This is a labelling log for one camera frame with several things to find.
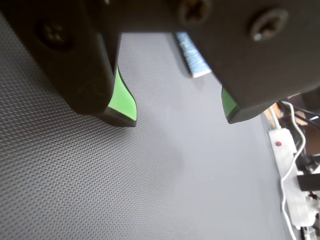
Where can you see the light blue yarn-wrapped block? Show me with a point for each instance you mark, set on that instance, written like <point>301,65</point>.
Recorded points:
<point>193,56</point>

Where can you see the black plug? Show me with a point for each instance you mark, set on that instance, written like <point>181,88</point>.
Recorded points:
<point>308,182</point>

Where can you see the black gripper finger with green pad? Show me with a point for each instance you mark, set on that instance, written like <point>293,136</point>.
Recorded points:
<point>75,62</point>
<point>262,65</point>

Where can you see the white power strip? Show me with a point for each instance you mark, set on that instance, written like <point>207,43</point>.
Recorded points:
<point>292,175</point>

